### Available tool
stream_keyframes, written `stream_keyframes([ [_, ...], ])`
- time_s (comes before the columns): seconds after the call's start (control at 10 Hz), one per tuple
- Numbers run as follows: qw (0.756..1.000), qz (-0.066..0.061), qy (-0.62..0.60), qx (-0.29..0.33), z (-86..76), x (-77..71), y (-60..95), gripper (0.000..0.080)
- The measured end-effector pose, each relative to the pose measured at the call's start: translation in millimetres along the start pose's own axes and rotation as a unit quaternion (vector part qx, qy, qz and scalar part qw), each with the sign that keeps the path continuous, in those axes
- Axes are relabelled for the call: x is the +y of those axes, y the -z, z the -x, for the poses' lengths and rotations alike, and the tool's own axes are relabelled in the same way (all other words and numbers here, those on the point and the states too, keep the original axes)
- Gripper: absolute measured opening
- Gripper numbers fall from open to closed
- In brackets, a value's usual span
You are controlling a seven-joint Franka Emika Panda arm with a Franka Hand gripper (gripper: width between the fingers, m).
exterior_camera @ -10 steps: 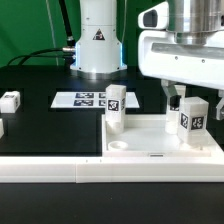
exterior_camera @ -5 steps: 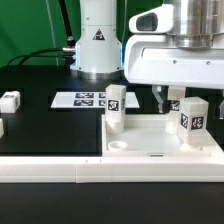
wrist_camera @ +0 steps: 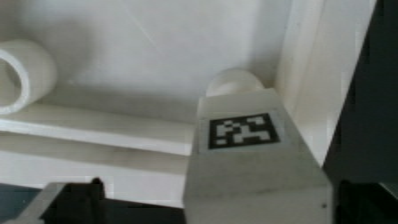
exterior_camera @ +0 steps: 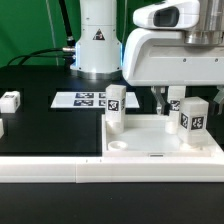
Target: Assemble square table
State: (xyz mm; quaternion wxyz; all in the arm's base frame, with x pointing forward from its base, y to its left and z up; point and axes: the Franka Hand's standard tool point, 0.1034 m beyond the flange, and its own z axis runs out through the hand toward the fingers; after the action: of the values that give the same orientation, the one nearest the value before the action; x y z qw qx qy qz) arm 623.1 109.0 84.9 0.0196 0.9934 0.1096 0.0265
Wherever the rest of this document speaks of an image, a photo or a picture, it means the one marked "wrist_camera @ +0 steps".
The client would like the white square table top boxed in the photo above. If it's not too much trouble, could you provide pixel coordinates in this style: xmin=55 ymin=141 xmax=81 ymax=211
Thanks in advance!
xmin=0 ymin=0 xmax=334 ymax=209

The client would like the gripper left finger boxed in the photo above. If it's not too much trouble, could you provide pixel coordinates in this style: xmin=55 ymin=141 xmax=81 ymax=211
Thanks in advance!
xmin=5 ymin=178 xmax=106 ymax=224

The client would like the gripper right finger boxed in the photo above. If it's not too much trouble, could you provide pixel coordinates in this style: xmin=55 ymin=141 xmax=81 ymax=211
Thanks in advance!
xmin=334 ymin=180 xmax=398 ymax=224

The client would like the white table leg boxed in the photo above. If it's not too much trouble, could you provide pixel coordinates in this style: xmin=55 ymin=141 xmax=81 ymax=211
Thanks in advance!
xmin=183 ymin=69 xmax=332 ymax=224

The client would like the white L-shaped obstacle fence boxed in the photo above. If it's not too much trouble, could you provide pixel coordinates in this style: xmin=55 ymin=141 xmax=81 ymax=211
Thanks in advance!
xmin=309 ymin=0 xmax=376 ymax=164

